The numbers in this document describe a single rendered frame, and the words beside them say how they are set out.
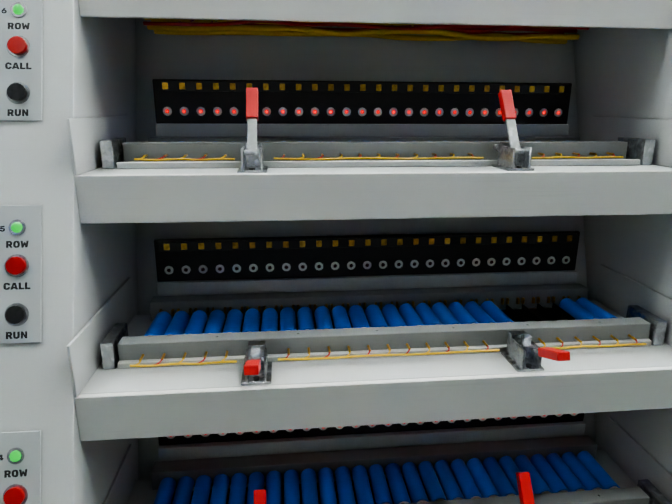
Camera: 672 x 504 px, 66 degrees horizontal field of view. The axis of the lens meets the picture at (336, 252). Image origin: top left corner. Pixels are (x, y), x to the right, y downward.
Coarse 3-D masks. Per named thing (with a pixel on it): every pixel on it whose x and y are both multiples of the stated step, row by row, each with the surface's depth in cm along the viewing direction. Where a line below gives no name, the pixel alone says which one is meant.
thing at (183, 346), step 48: (144, 336) 52; (192, 336) 52; (240, 336) 53; (288, 336) 53; (336, 336) 53; (384, 336) 53; (432, 336) 54; (480, 336) 55; (576, 336) 56; (624, 336) 56
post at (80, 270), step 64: (64, 0) 48; (64, 64) 47; (128, 64) 65; (0, 128) 47; (64, 128) 47; (0, 192) 46; (64, 192) 47; (64, 256) 46; (128, 256) 63; (64, 320) 46; (0, 384) 45; (64, 384) 46; (64, 448) 45
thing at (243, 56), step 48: (144, 48) 68; (192, 48) 69; (240, 48) 69; (288, 48) 70; (336, 48) 71; (384, 48) 71; (432, 48) 72; (480, 48) 73; (528, 48) 73; (144, 96) 68; (576, 96) 74; (144, 240) 67; (144, 288) 66
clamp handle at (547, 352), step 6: (528, 336) 51; (522, 342) 52; (528, 342) 51; (528, 348) 50; (534, 348) 49; (540, 348) 48; (546, 348) 47; (552, 348) 47; (540, 354) 47; (546, 354) 46; (552, 354) 45; (558, 354) 45; (564, 354) 45; (558, 360) 44; (564, 360) 45
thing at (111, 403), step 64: (128, 320) 61; (128, 384) 48; (192, 384) 48; (256, 384) 48; (320, 384) 48; (384, 384) 49; (448, 384) 49; (512, 384) 50; (576, 384) 51; (640, 384) 51
